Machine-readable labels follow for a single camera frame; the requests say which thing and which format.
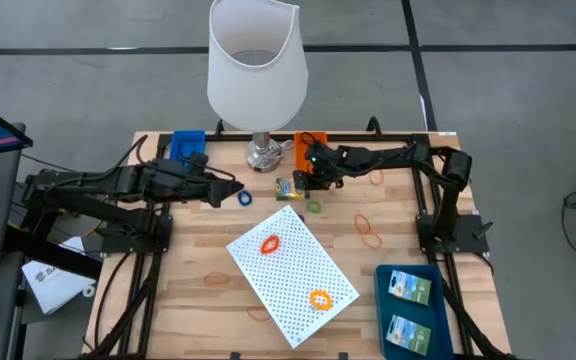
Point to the white perforated metal shelf riser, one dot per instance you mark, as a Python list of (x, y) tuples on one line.
[(288, 270)]

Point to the green blue card pack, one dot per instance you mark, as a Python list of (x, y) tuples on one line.
[(410, 287), (408, 335)]

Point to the blue rubber band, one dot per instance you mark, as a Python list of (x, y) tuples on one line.
[(238, 198)]

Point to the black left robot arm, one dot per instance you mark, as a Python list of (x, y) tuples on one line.
[(118, 182)]

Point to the white tape roll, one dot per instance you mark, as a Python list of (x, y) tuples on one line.
[(89, 291)]

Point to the green yellow crayon box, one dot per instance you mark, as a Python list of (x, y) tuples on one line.
[(285, 189)]

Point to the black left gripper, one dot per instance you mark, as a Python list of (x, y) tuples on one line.
[(178, 182)]

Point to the black aluminium table frame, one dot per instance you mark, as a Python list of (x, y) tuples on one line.
[(420, 190)]

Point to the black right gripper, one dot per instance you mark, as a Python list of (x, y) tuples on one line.
[(333, 167)]

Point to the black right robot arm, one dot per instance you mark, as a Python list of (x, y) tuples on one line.
[(448, 200)]

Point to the yellow-orange rubber band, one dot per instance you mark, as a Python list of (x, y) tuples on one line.
[(313, 300)]

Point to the red-orange rubber band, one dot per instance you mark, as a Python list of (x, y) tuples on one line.
[(263, 246)]

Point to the white printed paper sheets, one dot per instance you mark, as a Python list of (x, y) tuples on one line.
[(53, 285)]

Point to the green rubber band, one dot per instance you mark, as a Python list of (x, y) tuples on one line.
[(307, 206)]

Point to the blue plastic basket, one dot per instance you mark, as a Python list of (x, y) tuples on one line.
[(183, 145)]

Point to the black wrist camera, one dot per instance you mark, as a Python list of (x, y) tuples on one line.
[(316, 152), (198, 162)]

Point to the teal plastic tray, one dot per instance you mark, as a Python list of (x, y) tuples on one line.
[(383, 310)]

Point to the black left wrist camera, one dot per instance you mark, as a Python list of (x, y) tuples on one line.
[(198, 162)]

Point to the silver lamp with white shade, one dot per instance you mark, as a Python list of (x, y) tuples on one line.
[(255, 85)]

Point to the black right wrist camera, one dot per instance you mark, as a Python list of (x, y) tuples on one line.
[(316, 152)]

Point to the orange plastic basket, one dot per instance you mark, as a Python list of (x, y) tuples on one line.
[(302, 150)]

